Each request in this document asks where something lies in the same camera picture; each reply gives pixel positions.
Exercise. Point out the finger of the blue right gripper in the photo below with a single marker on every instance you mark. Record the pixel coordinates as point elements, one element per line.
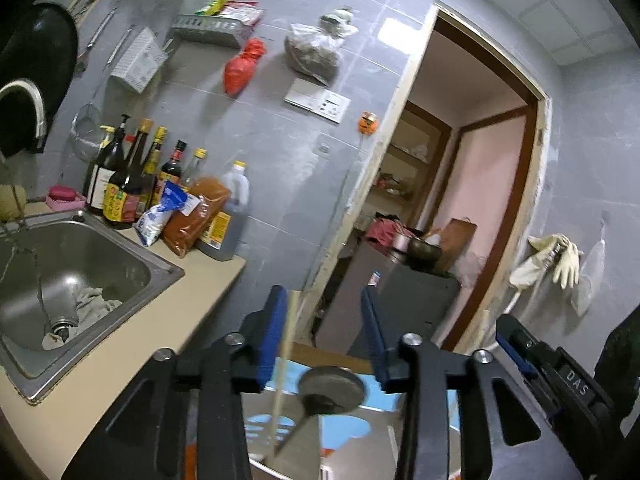
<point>519,347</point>

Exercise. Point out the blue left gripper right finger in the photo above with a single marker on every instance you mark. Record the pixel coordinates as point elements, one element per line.
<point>382,356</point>

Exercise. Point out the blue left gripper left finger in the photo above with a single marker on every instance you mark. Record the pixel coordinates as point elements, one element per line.
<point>262,331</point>

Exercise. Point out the wooden chopstick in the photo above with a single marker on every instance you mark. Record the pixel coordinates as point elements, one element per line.
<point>285,353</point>

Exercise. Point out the steel spoon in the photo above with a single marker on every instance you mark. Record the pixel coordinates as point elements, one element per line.
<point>326,390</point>

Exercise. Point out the grey cabinet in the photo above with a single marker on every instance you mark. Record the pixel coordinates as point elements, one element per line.
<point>408,301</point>

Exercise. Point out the blue and orange cloth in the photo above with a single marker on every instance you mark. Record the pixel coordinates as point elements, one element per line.
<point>325,418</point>

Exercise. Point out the large soy sauce jug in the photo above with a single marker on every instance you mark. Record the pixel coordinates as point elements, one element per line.
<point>222,235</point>

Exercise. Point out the dark bowl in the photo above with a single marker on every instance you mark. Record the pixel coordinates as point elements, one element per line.
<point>421,256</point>

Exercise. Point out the cream rubber gloves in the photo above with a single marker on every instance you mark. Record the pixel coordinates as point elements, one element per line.
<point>556,253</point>

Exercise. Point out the clear hanging plastic bag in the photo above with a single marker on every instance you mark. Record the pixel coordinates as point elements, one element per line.
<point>591,275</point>

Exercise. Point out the wooden cutting board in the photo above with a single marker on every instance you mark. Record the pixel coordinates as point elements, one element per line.
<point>454,239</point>

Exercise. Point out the blue white salt bag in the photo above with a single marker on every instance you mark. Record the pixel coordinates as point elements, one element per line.
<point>152,222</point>

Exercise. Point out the stainless steel sink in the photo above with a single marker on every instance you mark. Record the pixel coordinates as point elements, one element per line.
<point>67,281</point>

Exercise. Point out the dark bottle white label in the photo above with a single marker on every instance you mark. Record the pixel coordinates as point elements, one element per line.
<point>111,159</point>

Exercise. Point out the pink soap dish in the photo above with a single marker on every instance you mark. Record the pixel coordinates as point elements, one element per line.
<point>62,198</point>

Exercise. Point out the mesh strainer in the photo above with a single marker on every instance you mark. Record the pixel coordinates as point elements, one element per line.
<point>85,133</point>

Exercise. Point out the red plastic bag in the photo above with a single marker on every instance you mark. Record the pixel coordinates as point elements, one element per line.
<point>240,70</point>

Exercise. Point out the clear bag dark contents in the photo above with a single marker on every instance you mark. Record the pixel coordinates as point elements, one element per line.
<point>315,50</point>

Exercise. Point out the chrome faucet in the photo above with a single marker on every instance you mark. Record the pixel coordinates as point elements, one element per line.
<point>24,116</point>

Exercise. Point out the black wok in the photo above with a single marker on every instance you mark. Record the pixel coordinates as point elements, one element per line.
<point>39,43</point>

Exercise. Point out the wooden door frame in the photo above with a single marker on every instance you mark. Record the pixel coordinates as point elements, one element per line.
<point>526,189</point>

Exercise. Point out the orange wall hook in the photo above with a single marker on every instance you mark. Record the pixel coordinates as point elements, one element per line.
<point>368,123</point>

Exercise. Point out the white wall socket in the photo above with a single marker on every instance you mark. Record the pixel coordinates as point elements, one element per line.
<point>317,100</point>

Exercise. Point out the white wall box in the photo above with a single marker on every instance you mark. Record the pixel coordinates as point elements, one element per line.
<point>140,63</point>

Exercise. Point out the wire wall shelf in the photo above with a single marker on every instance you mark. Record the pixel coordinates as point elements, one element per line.
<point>222,32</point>

